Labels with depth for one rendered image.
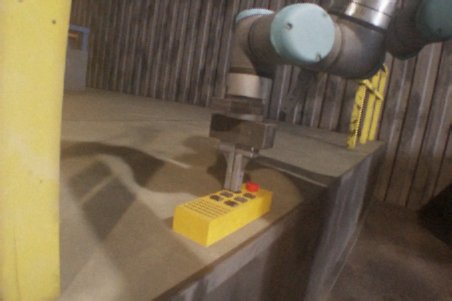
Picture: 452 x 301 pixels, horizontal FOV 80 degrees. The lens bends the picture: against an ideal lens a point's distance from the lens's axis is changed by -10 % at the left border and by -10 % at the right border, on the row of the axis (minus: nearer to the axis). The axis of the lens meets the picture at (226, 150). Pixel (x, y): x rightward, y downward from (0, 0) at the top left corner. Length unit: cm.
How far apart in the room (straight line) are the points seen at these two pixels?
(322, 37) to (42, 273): 47
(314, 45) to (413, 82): 345
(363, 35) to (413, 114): 334
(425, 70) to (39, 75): 382
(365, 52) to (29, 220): 53
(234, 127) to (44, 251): 40
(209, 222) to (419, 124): 353
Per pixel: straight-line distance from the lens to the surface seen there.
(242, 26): 59
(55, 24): 30
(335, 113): 396
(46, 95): 30
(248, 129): 57
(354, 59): 55
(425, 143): 387
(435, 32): 63
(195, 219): 49
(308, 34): 47
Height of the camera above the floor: 95
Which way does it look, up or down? 11 degrees down
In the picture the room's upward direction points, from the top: 9 degrees clockwise
